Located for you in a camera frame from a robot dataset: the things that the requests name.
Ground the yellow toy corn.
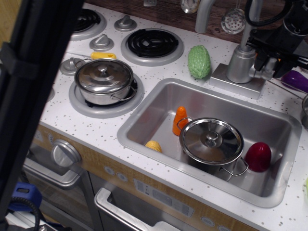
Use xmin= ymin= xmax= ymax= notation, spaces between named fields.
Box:
xmin=145 ymin=140 xmax=162 ymax=153

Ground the grey stove knob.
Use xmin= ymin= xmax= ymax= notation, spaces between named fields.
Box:
xmin=60 ymin=57 xmax=85 ymax=76
xmin=89 ymin=34 xmax=114 ymax=52
xmin=114 ymin=15 xmax=137 ymax=32

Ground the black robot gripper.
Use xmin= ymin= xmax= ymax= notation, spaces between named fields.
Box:
xmin=247 ymin=16 xmax=308 ymax=78

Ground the hanging silver ladle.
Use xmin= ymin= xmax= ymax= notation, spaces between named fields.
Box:
xmin=180 ymin=0 xmax=200 ymax=13

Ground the hanging silver strainer spoon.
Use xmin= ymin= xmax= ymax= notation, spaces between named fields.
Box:
xmin=221 ymin=0 xmax=245 ymax=35

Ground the back right black burner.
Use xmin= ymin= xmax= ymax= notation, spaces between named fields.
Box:
xmin=121 ymin=28 xmax=184 ymax=67

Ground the silver oven dial knob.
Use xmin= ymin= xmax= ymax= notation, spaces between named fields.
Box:
xmin=51 ymin=139 xmax=81 ymax=167

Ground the stainless steel sink basin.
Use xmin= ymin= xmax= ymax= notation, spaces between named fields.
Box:
xmin=117 ymin=78 xmax=302 ymax=208

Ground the grey stove knob top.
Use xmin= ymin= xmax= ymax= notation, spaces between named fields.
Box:
xmin=114 ymin=15 xmax=137 ymax=32

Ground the silver faucet lever handle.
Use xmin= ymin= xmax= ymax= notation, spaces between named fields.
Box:
xmin=248 ymin=57 xmax=278 ymax=80

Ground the grey oven door handle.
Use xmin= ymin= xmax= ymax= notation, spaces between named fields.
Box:
xmin=23 ymin=144 xmax=81 ymax=190

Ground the grey dishwasher door handle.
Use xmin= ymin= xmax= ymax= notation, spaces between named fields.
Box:
xmin=94 ymin=187 xmax=195 ymax=231

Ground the black burner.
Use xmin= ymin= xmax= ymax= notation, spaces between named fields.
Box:
xmin=121 ymin=28 xmax=184 ymax=67
xmin=70 ymin=9 xmax=107 ymax=41

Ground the red toy egg-shaped vegetable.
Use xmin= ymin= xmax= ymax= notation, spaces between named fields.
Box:
xmin=244 ymin=142 xmax=271 ymax=172

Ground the front burner grey ring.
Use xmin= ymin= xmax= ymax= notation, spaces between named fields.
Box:
xmin=68 ymin=73 xmax=144 ymax=119

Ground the grey stove knob lower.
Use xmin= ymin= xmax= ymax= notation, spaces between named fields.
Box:
xmin=60 ymin=57 xmax=85 ymax=76

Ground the purple toy eggplant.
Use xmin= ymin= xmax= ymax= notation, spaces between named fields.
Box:
xmin=281 ymin=70 xmax=308 ymax=93

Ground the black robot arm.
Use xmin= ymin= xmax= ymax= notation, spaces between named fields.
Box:
xmin=245 ymin=0 xmax=308 ymax=78

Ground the blue clamp with black cable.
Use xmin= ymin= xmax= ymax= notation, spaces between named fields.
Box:
xmin=4 ymin=181 xmax=43 ymax=231

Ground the back left black burner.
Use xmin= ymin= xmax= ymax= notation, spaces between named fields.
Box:
xmin=70 ymin=9 xmax=107 ymax=41

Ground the green bumpy toy vegetable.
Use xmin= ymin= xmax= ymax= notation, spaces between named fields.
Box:
xmin=188 ymin=45 xmax=211 ymax=79

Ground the black foreground camera pole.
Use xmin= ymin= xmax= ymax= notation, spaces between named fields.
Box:
xmin=0 ymin=0 xmax=83 ymax=231

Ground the steel pot at right edge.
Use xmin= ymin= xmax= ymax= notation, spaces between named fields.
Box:
xmin=301 ymin=95 xmax=308 ymax=130

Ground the grey stove knob middle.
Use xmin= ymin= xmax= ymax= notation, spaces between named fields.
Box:
xmin=89 ymin=34 xmax=114 ymax=52

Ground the steel pot on stove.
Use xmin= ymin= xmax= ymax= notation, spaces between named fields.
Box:
xmin=74 ymin=58 xmax=137 ymax=105

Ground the orange toy carrot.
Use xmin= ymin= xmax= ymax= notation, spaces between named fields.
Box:
xmin=172 ymin=106 xmax=188 ymax=136

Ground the silver toy faucet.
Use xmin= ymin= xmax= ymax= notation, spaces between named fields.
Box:
xmin=195 ymin=0 xmax=265 ymax=100

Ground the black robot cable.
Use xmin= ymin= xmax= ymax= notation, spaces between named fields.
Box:
xmin=244 ymin=0 xmax=293 ymax=27

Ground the steel pot in sink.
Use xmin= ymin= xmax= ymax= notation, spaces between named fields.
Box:
xmin=179 ymin=117 xmax=249 ymax=181

